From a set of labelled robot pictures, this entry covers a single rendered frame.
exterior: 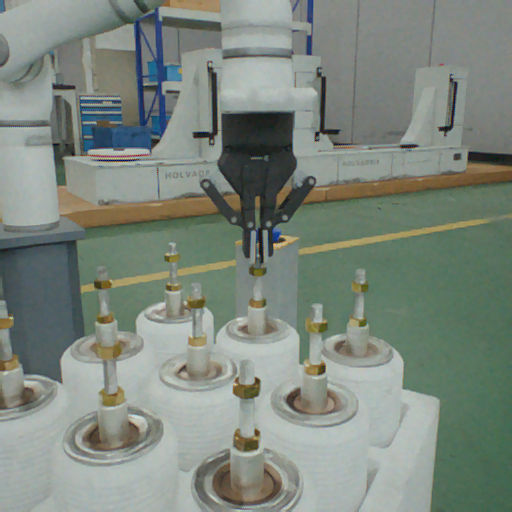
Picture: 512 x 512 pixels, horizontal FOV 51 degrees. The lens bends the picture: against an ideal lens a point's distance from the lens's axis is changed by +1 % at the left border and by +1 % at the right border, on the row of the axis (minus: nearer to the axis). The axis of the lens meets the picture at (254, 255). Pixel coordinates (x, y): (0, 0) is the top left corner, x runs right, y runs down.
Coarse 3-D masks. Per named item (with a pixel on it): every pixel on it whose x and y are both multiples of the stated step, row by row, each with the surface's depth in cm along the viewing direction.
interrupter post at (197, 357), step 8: (208, 344) 51; (192, 352) 50; (200, 352) 50; (208, 352) 51; (192, 360) 50; (200, 360) 50; (208, 360) 51; (192, 368) 51; (200, 368) 50; (208, 368) 51; (192, 376) 51; (200, 376) 51
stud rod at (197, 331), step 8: (192, 288) 49; (200, 288) 49; (192, 296) 49; (200, 296) 50; (192, 312) 50; (200, 312) 50; (192, 320) 50; (200, 320) 50; (192, 328) 50; (200, 328) 50; (200, 336) 50
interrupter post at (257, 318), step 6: (252, 312) 60; (258, 312) 60; (264, 312) 60; (252, 318) 60; (258, 318) 60; (264, 318) 60; (252, 324) 60; (258, 324) 60; (264, 324) 61; (252, 330) 61; (258, 330) 60; (264, 330) 61
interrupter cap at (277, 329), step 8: (232, 320) 63; (240, 320) 64; (272, 320) 64; (280, 320) 64; (232, 328) 61; (240, 328) 62; (272, 328) 62; (280, 328) 61; (288, 328) 61; (232, 336) 59; (240, 336) 59; (248, 336) 59; (256, 336) 59; (264, 336) 59; (272, 336) 59; (280, 336) 59
